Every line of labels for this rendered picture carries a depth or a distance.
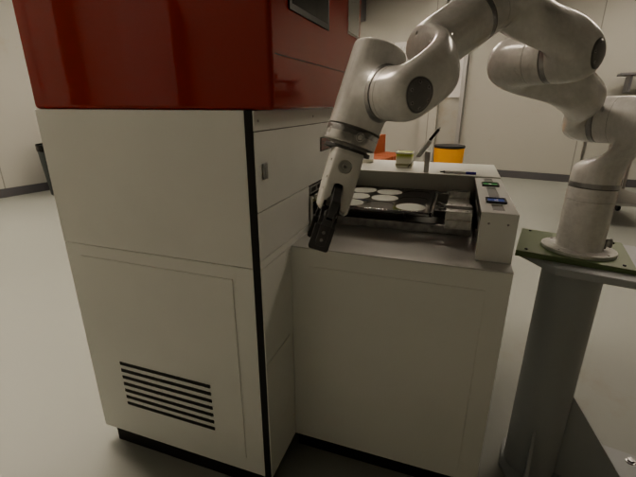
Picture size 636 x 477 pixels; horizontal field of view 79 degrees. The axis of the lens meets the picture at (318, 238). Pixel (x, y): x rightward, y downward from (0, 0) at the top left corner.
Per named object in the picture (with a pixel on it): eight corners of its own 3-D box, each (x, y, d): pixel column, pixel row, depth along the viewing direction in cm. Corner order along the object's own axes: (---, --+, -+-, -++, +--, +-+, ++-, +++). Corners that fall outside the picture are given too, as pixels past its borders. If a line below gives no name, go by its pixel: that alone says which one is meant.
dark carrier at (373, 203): (326, 205, 137) (326, 204, 136) (351, 187, 167) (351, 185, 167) (428, 215, 126) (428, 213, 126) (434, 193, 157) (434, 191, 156)
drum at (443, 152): (432, 187, 601) (437, 143, 579) (462, 190, 581) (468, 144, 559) (426, 193, 565) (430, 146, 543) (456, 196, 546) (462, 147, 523)
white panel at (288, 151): (253, 269, 103) (243, 110, 90) (339, 201, 176) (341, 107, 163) (263, 271, 102) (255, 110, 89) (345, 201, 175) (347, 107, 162)
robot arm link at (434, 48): (539, 38, 62) (410, 139, 54) (457, 45, 75) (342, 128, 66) (536, -25, 57) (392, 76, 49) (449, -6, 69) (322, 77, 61)
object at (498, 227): (474, 260, 109) (481, 212, 104) (469, 211, 158) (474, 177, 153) (511, 264, 106) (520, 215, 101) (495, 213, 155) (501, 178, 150)
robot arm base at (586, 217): (606, 244, 119) (622, 185, 114) (627, 265, 102) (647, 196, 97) (536, 236, 126) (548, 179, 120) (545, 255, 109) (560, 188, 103)
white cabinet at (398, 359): (295, 450, 147) (291, 247, 120) (357, 322, 233) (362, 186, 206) (477, 504, 127) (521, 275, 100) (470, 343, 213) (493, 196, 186)
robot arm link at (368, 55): (393, 142, 61) (356, 135, 68) (423, 56, 59) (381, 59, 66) (354, 124, 56) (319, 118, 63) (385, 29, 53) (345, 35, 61)
